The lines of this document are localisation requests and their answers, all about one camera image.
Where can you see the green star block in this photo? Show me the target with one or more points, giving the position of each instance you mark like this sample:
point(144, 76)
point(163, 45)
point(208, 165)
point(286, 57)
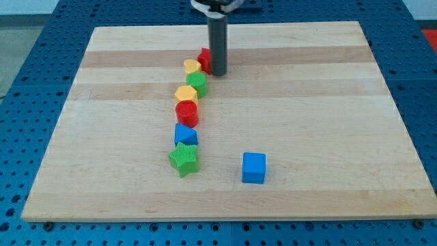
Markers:
point(184, 159)

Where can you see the blue cube block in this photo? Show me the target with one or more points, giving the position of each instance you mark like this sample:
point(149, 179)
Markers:
point(253, 167)

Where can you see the red cylinder block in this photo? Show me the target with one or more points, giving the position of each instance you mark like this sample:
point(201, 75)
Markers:
point(186, 113)

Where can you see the blue triangle block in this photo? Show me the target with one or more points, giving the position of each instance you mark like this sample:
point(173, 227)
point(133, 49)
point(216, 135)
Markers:
point(185, 135)

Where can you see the yellow hexagon block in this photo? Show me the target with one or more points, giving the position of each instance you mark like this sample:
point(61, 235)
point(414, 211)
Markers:
point(186, 92)

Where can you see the green cylinder block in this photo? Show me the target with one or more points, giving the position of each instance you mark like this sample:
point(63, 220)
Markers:
point(199, 82)

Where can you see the yellow heart block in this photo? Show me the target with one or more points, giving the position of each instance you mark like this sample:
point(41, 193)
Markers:
point(191, 66)

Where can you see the red block behind pusher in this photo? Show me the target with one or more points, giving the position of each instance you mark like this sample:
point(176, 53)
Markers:
point(204, 59)

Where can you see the wooden board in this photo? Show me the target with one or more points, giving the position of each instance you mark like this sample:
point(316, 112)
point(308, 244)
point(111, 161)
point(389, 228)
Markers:
point(310, 96)

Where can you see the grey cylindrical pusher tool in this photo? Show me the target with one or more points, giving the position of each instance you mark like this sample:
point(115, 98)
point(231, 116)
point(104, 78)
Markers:
point(217, 37)

